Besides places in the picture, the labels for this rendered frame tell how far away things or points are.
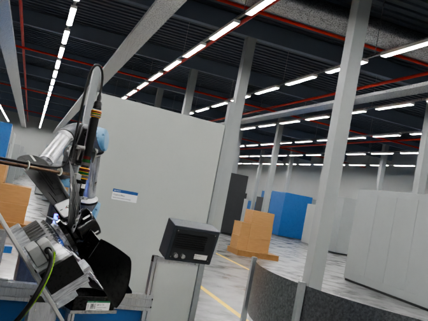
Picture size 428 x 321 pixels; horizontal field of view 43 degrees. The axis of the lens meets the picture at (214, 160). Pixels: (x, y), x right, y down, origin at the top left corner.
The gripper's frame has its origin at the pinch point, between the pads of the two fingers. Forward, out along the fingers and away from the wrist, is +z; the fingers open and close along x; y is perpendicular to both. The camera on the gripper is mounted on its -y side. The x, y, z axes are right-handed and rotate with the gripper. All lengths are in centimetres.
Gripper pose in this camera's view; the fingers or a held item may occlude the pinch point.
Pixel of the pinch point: (90, 148)
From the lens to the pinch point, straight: 224.9
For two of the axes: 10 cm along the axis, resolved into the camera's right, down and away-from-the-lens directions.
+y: -1.9, 9.8, -0.7
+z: 4.5, 0.2, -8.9
